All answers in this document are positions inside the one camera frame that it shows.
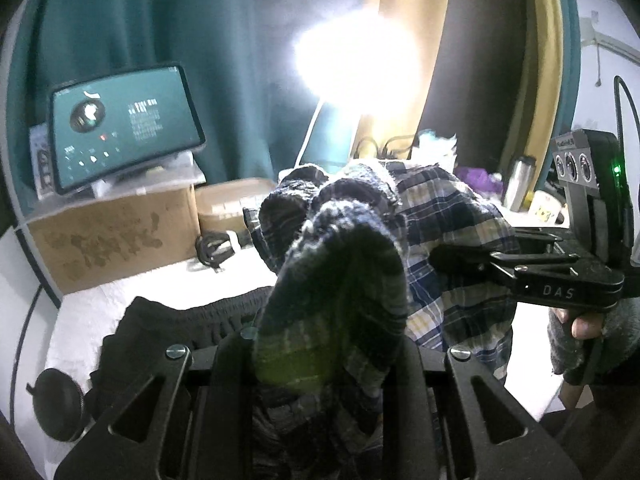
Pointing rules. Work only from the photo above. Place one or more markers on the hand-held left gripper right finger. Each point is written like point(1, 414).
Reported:
point(407, 370)

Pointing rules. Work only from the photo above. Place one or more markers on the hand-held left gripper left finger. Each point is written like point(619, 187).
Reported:
point(232, 360)

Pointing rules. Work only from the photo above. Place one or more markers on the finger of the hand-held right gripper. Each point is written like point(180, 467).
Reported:
point(470, 259)

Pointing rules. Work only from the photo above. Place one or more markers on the plaid pants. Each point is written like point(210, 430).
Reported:
point(450, 200)

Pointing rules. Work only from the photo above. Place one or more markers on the person's right forearm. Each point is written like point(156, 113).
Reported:
point(615, 405)

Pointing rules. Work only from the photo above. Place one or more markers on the black pants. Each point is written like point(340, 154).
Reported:
point(165, 325)

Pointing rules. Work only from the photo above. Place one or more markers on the person's right hand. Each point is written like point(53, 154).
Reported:
point(620, 335)

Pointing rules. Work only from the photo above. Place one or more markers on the white cartoon mug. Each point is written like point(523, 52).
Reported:
point(545, 207)

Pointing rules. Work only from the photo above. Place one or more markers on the purple cloth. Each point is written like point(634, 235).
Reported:
point(477, 177)

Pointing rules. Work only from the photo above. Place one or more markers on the steel tumbler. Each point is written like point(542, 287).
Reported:
point(517, 185)

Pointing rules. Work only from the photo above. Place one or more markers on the brown lunch box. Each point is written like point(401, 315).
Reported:
point(225, 210)

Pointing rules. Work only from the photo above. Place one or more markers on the cardboard box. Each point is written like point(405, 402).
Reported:
point(110, 240)

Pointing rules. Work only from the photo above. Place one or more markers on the black round case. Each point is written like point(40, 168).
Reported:
point(57, 405)

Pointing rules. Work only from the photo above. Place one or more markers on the clear tablet stand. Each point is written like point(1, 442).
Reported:
point(160, 175)

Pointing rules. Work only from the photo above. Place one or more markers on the teal curtain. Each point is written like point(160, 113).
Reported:
point(200, 20)
point(570, 35)

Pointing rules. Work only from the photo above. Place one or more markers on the white desk lamp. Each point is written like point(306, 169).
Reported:
point(355, 55)

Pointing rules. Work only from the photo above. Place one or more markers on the tablet with teal screen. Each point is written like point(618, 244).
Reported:
point(125, 125)

